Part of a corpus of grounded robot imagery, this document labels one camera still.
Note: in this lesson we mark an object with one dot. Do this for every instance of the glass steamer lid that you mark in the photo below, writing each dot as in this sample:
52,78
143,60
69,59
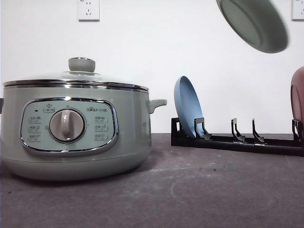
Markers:
81,73

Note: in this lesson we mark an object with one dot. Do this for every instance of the green plate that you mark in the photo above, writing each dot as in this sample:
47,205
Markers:
259,23

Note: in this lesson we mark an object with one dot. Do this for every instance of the blue plate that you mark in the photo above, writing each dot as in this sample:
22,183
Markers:
187,104

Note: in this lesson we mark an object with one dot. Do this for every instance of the green electric steamer pot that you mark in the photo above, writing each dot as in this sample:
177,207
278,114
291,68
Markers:
75,130

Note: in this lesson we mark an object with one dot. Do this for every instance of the pink plate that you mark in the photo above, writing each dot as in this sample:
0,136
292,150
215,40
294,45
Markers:
297,97

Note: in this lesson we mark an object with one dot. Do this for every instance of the black dish rack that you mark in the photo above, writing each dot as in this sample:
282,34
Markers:
237,140

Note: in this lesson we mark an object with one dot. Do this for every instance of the grey table mat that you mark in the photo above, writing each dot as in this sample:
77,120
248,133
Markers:
181,186

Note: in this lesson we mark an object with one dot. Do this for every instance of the white wall socket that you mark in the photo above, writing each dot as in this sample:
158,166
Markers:
89,11
298,10

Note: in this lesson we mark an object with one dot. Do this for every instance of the white wall socket right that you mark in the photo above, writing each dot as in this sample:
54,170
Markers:
298,10

